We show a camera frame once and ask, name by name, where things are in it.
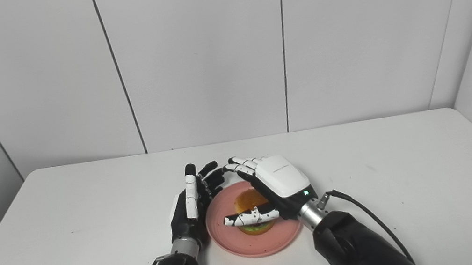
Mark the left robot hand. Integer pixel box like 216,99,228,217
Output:
160,158,235,246

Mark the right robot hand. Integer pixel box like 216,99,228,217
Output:
214,145,321,232

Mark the toy hamburger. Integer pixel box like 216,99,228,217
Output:
232,186,278,238

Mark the pink plate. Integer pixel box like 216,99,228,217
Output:
200,173,307,265

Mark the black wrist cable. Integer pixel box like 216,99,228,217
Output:
316,179,417,265

